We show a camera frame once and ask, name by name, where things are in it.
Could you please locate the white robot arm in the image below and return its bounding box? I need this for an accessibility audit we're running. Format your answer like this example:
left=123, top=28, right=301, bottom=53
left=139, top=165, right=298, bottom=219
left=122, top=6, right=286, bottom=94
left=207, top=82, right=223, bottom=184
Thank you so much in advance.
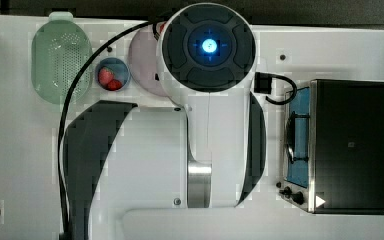
left=63, top=3, right=265, bottom=240

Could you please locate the red strawberry upper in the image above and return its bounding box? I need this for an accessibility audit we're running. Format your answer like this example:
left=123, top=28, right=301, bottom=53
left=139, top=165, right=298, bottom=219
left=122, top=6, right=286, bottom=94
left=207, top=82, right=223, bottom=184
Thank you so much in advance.
left=98, top=67, right=114, bottom=85

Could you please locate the red ketchup bottle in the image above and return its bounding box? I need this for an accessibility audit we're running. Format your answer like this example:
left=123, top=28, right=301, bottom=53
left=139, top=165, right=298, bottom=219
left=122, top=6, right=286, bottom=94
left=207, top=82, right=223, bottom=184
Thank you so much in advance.
left=159, top=22, right=166, bottom=33

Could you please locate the green plastic colander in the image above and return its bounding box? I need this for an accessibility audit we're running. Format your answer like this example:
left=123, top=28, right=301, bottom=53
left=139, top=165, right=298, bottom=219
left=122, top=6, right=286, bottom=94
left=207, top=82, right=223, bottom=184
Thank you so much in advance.
left=31, top=12, right=92, bottom=105

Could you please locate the blue bowl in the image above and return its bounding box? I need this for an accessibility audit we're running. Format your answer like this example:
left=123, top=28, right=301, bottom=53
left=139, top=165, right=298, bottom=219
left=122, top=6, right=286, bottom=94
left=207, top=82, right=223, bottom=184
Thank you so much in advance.
left=95, top=57, right=131, bottom=91

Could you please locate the red strawberry lower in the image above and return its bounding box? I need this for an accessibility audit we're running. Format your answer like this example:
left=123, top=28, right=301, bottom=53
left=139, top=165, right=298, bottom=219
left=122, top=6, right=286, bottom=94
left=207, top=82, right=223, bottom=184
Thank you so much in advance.
left=107, top=79, right=123, bottom=91

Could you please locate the black toaster oven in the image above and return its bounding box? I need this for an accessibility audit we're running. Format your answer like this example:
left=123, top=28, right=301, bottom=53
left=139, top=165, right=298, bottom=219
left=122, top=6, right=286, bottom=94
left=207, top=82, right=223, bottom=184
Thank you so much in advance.
left=277, top=79, right=384, bottom=215

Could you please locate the red strawberry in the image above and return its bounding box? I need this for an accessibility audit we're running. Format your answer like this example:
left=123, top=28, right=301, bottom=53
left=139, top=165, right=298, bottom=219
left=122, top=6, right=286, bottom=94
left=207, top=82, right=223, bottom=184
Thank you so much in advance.
left=107, top=79, right=123, bottom=91
left=98, top=67, right=114, bottom=85

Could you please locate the pink round plate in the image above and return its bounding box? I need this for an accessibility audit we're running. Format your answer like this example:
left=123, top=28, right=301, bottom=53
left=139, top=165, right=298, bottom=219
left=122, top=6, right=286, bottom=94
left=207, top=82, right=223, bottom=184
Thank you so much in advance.
left=128, top=26, right=167, bottom=97

